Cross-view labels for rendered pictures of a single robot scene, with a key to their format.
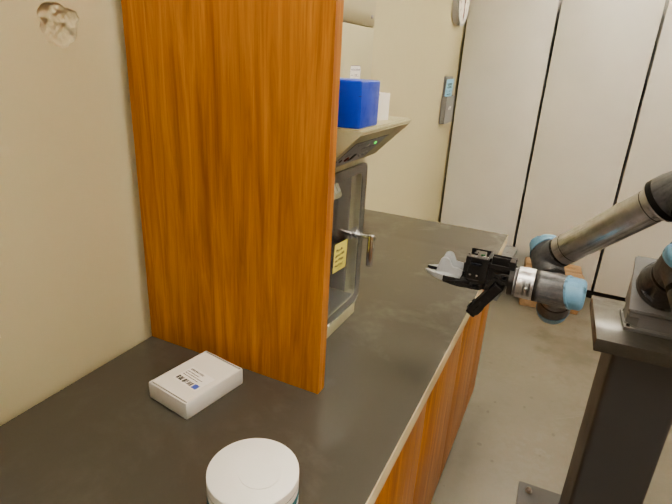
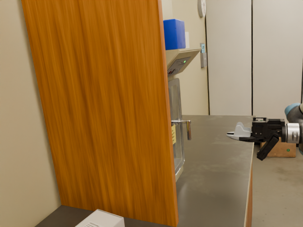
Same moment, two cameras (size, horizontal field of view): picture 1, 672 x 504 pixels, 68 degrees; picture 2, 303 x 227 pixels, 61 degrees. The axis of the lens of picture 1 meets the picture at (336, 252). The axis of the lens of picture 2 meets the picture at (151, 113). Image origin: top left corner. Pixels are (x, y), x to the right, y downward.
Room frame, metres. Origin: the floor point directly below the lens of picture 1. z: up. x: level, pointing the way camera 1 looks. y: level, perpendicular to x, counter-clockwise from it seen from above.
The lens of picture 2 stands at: (0.19, 0.07, 1.51)
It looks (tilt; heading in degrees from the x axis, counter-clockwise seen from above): 14 degrees down; 0
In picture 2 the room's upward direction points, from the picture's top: 5 degrees counter-clockwise
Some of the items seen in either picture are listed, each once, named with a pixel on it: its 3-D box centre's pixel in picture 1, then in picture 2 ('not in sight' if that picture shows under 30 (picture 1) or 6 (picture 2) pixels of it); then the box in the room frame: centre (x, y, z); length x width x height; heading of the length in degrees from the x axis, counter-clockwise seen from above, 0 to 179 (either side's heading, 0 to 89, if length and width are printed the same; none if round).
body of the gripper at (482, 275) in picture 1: (489, 272); (267, 130); (1.12, -0.37, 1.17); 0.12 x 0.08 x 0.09; 65
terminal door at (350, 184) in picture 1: (337, 249); (170, 131); (1.18, 0.00, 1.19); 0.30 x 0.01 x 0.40; 155
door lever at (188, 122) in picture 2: (364, 248); (185, 129); (1.26, -0.08, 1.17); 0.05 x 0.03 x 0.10; 65
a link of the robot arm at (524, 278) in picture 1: (523, 283); (291, 133); (1.09, -0.45, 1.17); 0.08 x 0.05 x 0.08; 155
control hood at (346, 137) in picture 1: (363, 143); (177, 62); (1.16, -0.05, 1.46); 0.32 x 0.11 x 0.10; 155
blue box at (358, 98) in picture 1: (347, 102); (166, 36); (1.07, -0.01, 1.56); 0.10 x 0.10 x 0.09; 65
